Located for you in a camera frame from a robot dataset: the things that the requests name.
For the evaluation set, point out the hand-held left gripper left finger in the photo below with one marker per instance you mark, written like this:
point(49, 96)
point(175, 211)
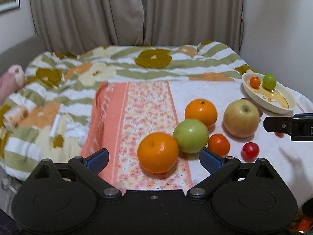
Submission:
point(99, 160)

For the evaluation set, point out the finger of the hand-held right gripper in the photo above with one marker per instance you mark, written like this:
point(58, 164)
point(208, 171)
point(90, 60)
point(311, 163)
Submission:
point(281, 125)
point(304, 115)

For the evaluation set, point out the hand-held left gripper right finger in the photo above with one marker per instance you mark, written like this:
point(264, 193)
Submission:
point(210, 158)

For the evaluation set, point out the red cherry tomato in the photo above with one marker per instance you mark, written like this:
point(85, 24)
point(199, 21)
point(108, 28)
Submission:
point(279, 135)
point(250, 151)

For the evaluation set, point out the small red-orange tangerine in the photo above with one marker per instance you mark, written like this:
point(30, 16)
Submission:
point(218, 145)

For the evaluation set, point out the brown kiwi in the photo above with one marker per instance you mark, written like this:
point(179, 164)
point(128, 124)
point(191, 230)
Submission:
point(260, 110)

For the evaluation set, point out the white oval bowl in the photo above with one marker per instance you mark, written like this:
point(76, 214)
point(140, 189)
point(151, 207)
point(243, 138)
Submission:
point(271, 98)

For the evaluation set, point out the large green apple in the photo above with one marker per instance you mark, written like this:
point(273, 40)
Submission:
point(190, 135)

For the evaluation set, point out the yellow apple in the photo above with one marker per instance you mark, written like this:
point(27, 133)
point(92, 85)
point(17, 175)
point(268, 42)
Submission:
point(241, 118)

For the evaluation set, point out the large orange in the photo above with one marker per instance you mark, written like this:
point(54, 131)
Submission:
point(157, 151)
point(201, 112)

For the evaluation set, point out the small green fruit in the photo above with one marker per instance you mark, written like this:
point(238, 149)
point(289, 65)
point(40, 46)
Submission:
point(269, 81)

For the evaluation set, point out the small orange tomato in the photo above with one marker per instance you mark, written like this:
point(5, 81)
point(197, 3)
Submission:
point(255, 82)

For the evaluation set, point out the floral striped quilt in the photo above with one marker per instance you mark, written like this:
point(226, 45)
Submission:
point(73, 98)

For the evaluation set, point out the peach floral bedsheet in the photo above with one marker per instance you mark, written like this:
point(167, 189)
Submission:
point(146, 107)

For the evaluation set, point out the orange plastic object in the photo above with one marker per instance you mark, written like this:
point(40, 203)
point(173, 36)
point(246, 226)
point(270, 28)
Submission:
point(304, 225)

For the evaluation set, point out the pink pillow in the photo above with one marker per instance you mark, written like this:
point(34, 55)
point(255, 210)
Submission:
point(11, 80)

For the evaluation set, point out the beige curtain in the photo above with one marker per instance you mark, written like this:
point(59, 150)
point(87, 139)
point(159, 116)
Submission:
point(193, 12)
point(80, 14)

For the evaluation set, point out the grey padded bed frame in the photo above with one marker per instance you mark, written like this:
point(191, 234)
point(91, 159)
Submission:
point(22, 46)

